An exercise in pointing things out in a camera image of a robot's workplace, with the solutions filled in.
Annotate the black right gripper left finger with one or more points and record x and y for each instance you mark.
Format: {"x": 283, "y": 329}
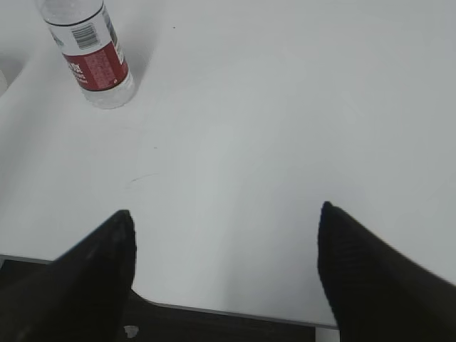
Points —
{"x": 81, "y": 295}

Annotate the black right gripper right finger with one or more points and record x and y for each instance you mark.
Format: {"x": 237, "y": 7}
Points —
{"x": 375, "y": 293}

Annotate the Nongfu Spring water bottle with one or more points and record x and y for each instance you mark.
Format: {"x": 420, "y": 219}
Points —
{"x": 84, "y": 33}

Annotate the small white floor object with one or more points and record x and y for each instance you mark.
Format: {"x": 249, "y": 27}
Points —
{"x": 131, "y": 331}

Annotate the white table leg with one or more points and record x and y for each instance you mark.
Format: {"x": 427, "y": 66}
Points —
{"x": 327, "y": 335}

